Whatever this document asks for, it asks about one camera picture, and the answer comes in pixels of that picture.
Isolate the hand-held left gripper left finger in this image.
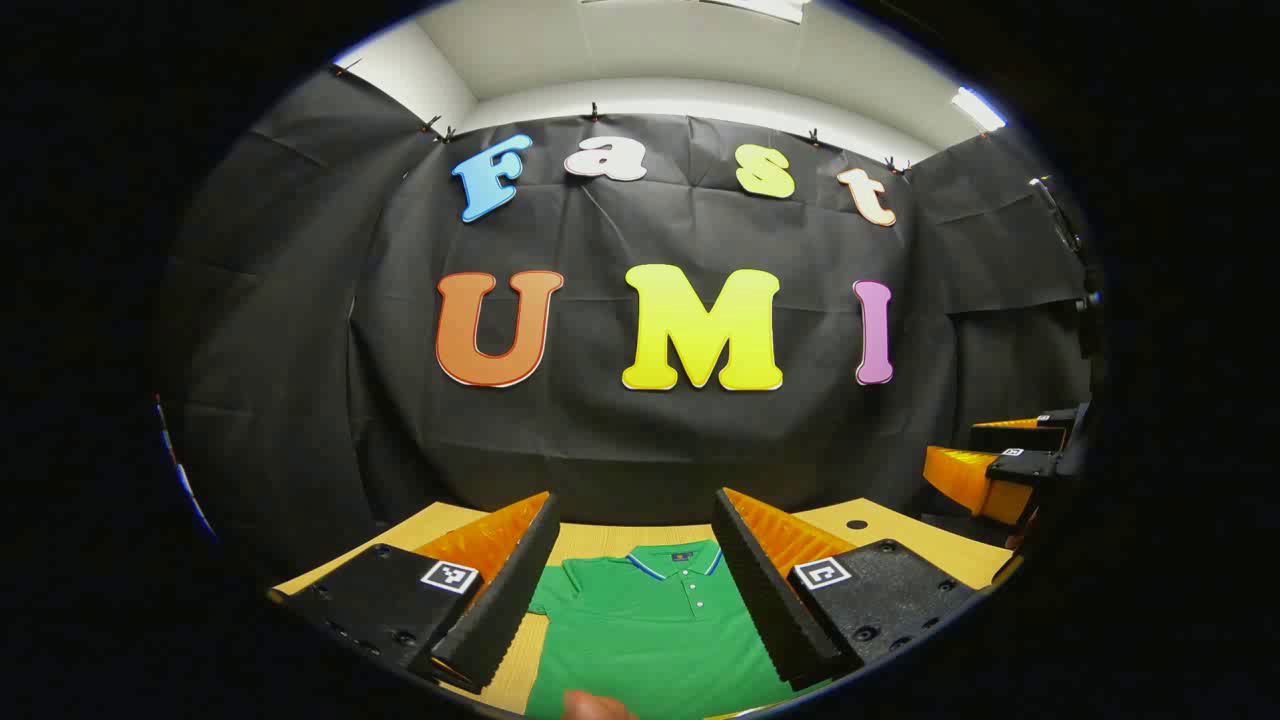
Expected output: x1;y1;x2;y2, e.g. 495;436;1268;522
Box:
268;490;561;696

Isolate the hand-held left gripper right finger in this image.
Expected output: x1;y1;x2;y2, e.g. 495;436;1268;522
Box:
712;487;986;693

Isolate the green T-shirt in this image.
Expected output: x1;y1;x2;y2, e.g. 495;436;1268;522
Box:
522;540;831;720

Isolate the black backdrop cloth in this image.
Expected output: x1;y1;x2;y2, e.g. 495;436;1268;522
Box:
155;62;1101;586

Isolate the ceiling light panel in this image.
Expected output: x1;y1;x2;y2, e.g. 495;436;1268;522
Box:
700;0;813;25
950;86;1008;134

